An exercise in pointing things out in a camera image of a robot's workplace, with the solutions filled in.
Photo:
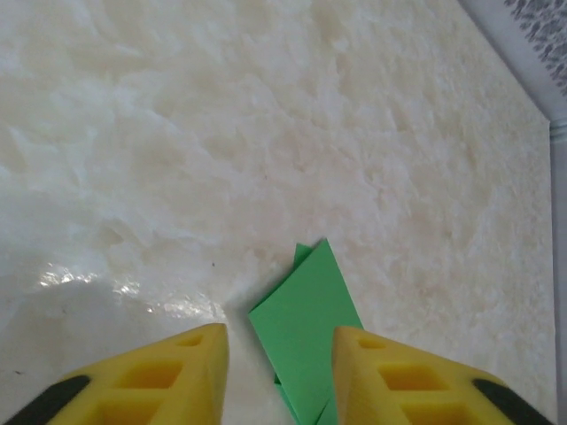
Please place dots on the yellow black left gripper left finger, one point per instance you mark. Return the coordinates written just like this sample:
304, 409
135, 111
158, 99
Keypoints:
177, 380

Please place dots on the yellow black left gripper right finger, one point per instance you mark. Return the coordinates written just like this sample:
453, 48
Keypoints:
398, 385

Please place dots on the aluminium frame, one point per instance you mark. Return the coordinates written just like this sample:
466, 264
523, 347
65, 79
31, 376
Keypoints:
559, 128

